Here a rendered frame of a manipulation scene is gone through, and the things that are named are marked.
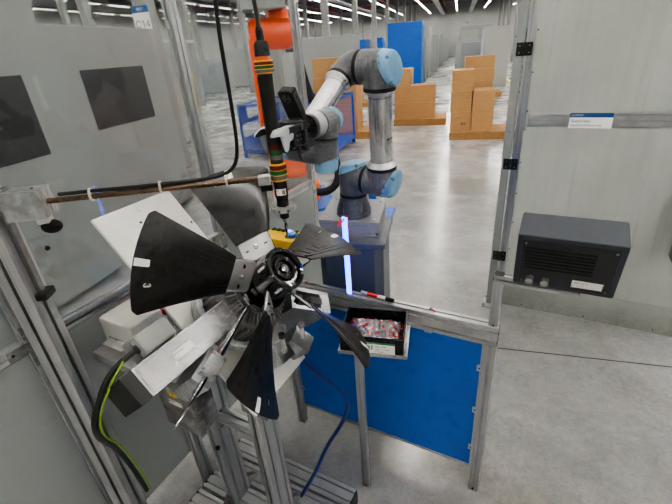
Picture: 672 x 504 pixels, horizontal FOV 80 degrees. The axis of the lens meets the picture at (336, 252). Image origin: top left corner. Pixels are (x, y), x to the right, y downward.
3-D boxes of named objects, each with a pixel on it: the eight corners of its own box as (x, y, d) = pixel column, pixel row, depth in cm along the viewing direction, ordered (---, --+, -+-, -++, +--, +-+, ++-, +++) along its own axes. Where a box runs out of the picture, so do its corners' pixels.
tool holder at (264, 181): (262, 216, 105) (256, 180, 101) (263, 207, 112) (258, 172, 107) (297, 212, 106) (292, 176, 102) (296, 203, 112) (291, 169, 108)
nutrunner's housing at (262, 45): (277, 221, 108) (249, 26, 88) (277, 216, 112) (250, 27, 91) (292, 219, 109) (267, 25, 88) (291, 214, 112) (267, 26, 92)
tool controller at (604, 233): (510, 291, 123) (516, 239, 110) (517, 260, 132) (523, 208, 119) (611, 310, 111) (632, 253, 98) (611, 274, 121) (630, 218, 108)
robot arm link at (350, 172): (349, 184, 179) (348, 154, 172) (375, 189, 172) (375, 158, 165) (333, 193, 170) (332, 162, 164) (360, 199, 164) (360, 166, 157)
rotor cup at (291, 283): (261, 321, 108) (288, 303, 99) (226, 279, 107) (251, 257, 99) (291, 294, 119) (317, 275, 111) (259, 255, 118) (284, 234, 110)
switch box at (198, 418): (188, 402, 146) (172, 355, 136) (219, 416, 139) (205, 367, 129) (168, 421, 139) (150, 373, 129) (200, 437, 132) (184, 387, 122)
